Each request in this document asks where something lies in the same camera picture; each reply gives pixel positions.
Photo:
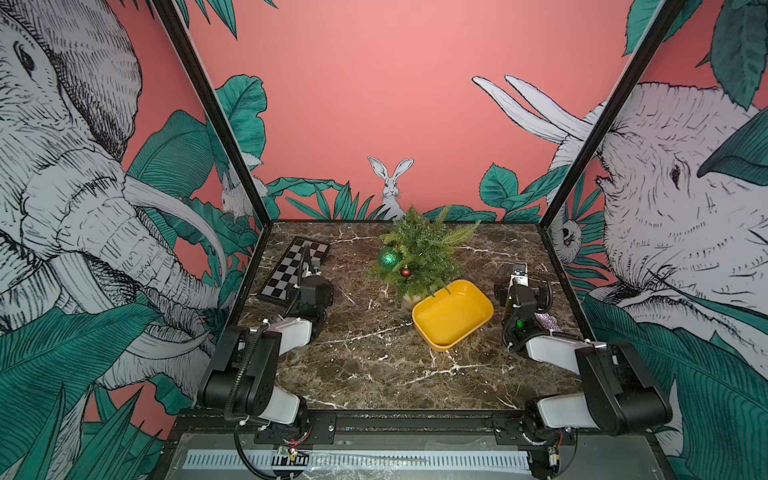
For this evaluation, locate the white slotted cable duct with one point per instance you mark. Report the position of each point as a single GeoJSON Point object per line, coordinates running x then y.
{"type": "Point", "coordinates": [490, 461]}

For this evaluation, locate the right black frame post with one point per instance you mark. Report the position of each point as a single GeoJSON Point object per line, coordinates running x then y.
{"type": "Point", "coordinates": [653, 37]}

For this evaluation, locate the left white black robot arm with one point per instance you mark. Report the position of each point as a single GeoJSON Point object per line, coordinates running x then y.
{"type": "Point", "coordinates": [240, 379]}

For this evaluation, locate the black frame post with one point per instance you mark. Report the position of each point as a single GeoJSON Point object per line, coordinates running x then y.
{"type": "Point", "coordinates": [653, 37]}
{"type": "Point", "coordinates": [184, 48]}

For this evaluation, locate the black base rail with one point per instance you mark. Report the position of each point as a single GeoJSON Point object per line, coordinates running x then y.
{"type": "Point", "coordinates": [324, 426]}

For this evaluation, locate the black white chessboard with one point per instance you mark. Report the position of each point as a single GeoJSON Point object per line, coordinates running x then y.
{"type": "Point", "coordinates": [284, 276]}

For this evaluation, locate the small green christmas tree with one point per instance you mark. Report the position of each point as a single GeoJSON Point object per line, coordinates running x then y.
{"type": "Point", "coordinates": [428, 248]}

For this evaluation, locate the yellow plastic tray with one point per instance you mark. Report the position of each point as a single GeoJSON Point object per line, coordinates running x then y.
{"type": "Point", "coordinates": [451, 314]}

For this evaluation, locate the left black frame post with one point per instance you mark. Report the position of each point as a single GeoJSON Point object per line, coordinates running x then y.
{"type": "Point", "coordinates": [184, 48]}

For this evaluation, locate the tan tree pot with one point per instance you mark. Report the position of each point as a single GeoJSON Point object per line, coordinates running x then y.
{"type": "Point", "coordinates": [408, 302]}

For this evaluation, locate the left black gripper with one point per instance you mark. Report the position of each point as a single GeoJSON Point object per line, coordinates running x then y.
{"type": "Point", "coordinates": [293, 296]}

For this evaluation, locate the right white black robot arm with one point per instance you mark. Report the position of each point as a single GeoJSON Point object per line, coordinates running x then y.
{"type": "Point", "coordinates": [618, 394]}

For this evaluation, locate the pink glitter microphone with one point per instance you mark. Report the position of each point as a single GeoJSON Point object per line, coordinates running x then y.
{"type": "Point", "coordinates": [548, 322]}

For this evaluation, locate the green glitter ball ornament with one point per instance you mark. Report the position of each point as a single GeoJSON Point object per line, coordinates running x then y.
{"type": "Point", "coordinates": [388, 258]}

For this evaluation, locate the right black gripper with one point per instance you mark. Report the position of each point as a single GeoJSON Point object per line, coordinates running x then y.
{"type": "Point", "coordinates": [508, 292]}

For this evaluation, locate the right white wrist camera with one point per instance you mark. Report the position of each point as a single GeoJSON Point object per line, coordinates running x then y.
{"type": "Point", "coordinates": [519, 275]}

